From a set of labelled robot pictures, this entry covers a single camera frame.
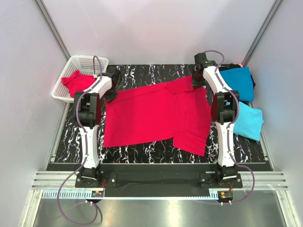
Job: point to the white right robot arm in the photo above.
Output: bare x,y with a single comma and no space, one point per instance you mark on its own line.
224,113

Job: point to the right aluminium corner post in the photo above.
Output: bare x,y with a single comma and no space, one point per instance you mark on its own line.
265,25

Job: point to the left aluminium corner post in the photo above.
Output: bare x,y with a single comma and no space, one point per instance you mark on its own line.
52,27

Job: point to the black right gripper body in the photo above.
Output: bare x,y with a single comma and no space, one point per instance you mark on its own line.
196,80

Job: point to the aluminium frame rail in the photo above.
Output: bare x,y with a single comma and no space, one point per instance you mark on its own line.
245,180

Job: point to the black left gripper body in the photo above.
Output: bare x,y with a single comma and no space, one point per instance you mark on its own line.
113,88

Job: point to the folded teal t shirt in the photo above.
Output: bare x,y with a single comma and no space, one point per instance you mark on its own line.
241,80

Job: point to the aluminium corner post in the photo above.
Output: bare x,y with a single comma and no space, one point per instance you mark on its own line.
265,25
52,27

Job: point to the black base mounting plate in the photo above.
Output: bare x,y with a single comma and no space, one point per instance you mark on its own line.
157,192

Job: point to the folded light blue t shirt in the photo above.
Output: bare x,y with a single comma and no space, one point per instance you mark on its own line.
249,122

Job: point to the red t shirt in basket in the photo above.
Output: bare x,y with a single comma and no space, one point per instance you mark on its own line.
77,82

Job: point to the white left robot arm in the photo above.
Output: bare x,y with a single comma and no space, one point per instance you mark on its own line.
87,114

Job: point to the red t shirt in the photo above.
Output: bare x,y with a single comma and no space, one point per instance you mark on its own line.
77,82
170,110

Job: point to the white plastic basket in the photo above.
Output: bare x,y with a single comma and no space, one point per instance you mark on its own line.
82,64

